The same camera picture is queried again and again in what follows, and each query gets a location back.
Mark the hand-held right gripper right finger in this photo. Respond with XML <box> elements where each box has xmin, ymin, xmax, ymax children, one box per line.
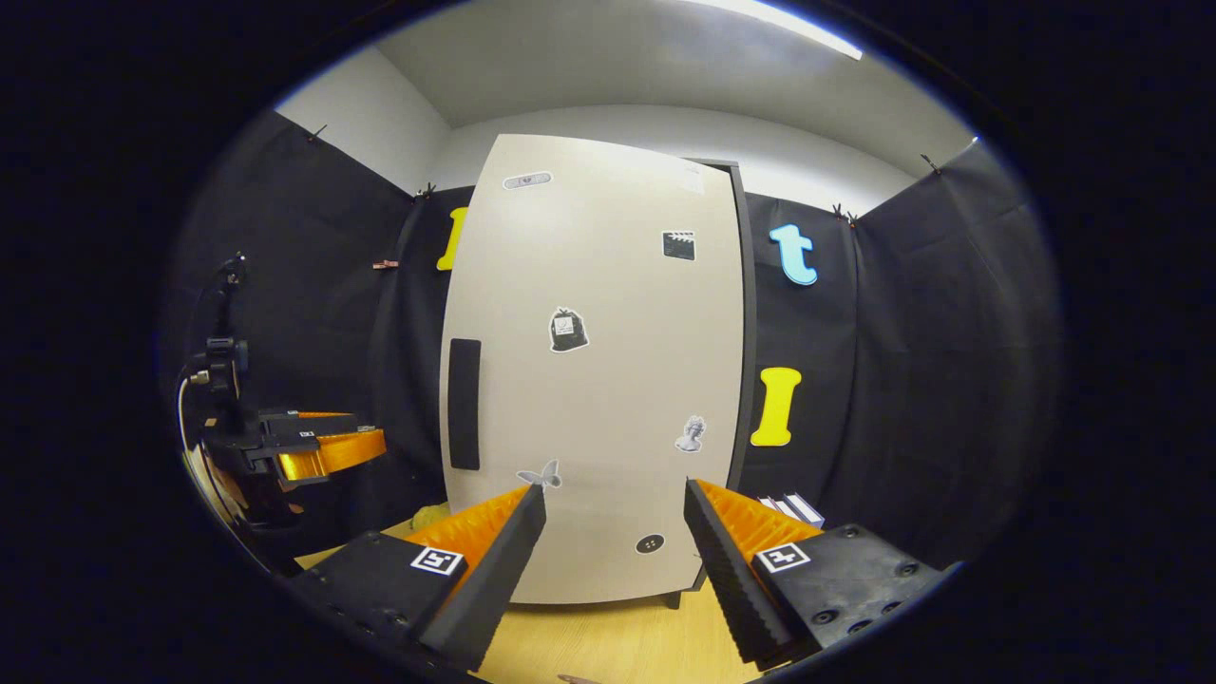
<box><xmin>682</xmin><ymin>478</ymin><xmax>951</xmax><ymax>666</ymax></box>

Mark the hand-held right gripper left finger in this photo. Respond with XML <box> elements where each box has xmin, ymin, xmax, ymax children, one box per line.
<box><xmin>285</xmin><ymin>484</ymin><xmax>549</xmax><ymax>674</ymax></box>

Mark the beige cabinet door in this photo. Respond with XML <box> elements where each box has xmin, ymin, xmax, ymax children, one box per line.
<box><xmin>439</xmin><ymin>133</ymin><xmax>747</xmax><ymax>606</ymax></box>

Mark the grey cabinet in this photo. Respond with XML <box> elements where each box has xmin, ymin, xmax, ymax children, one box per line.
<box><xmin>684</xmin><ymin>158</ymin><xmax>761</xmax><ymax>609</ymax></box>

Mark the black backdrop cloth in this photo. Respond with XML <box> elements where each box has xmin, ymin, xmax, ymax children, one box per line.
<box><xmin>176</xmin><ymin>109</ymin><xmax>1060</xmax><ymax>571</ymax></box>

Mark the black door handle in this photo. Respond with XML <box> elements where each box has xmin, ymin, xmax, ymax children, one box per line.
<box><xmin>448</xmin><ymin>338</ymin><xmax>483</xmax><ymax>471</ymax></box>

